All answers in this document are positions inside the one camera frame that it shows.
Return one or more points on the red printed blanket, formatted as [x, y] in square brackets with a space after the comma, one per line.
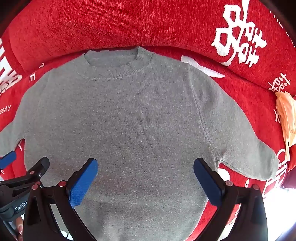
[115, 25]

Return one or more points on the grey knit sweater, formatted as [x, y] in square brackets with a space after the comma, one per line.
[129, 120]

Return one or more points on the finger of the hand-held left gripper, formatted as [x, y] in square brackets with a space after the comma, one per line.
[7, 159]
[38, 168]

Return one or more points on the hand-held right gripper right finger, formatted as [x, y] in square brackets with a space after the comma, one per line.
[207, 183]

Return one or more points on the person's left hand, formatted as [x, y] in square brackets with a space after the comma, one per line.
[19, 230]

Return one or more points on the peach crumpled cloth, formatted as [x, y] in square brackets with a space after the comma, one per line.
[286, 115]

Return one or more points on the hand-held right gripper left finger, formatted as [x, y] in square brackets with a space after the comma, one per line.
[82, 184]

